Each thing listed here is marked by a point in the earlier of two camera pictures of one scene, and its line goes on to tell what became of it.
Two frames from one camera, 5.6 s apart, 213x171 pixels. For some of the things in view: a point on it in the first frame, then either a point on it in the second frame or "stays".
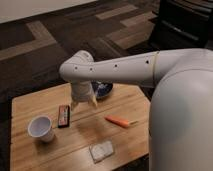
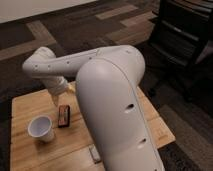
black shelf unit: x=183 y=24 stays
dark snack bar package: x=63 y=116 stays
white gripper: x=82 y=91 -> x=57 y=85
